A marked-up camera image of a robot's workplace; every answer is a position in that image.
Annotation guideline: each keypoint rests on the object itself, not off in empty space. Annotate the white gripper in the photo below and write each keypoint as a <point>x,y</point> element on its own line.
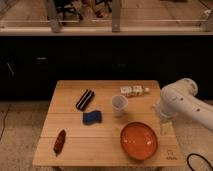
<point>165,114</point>

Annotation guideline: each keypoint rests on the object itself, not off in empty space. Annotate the orange ceramic bowl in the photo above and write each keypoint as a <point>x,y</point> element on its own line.
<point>138,141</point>

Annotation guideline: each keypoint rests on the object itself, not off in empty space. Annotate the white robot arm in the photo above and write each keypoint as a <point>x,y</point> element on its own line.
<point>180,98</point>

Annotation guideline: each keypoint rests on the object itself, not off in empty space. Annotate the small white bottle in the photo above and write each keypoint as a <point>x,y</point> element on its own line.
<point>146,90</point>

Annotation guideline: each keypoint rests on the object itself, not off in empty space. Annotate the translucent plastic cup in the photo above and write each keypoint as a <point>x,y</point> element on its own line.
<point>119,104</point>

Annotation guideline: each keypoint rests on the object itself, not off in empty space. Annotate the white printed box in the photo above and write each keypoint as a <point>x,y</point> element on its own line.
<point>131,90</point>

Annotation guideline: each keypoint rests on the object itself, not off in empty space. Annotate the blue sponge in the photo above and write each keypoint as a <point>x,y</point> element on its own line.
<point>92,117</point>

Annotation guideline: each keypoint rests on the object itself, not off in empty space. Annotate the black white striped case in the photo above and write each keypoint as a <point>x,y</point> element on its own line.
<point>84,100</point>

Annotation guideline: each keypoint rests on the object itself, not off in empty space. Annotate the dark red brown pouch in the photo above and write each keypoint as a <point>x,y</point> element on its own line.
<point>59,143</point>

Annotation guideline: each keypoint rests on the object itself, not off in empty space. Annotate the black office chair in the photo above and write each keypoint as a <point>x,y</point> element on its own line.
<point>66,6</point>

